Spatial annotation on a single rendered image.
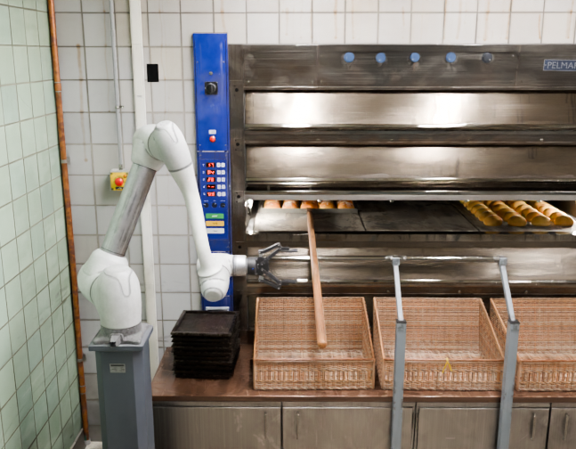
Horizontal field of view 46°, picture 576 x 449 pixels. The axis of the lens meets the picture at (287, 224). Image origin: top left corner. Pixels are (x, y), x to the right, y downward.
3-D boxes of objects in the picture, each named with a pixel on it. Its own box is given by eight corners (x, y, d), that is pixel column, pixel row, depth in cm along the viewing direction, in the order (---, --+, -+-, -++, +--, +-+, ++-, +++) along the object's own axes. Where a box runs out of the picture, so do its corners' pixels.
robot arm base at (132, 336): (88, 349, 251) (87, 335, 249) (104, 325, 272) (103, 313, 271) (138, 349, 251) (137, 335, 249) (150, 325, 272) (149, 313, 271)
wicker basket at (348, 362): (255, 346, 354) (255, 296, 347) (363, 346, 354) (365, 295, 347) (251, 391, 306) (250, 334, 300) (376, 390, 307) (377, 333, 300)
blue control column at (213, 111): (235, 313, 554) (230, 40, 501) (255, 313, 554) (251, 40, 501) (206, 445, 367) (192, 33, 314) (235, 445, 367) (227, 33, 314)
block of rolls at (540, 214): (458, 201, 413) (458, 192, 411) (536, 202, 412) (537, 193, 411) (485, 226, 354) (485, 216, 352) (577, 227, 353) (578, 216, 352)
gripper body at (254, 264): (247, 253, 290) (269, 253, 290) (247, 272, 292) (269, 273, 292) (246, 258, 282) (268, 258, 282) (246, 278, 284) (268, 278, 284)
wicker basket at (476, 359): (369, 346, 354) (371, 296, 347) (478, 346, 353) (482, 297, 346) (380, 390, 307) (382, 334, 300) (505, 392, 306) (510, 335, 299)
